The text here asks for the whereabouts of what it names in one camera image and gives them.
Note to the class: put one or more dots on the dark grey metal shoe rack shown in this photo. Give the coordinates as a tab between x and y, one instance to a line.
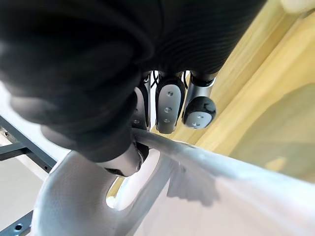
15	147

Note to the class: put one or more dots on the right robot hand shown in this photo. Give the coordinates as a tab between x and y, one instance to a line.
81	61

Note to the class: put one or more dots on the white blurry object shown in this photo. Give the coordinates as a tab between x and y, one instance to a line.
296	5

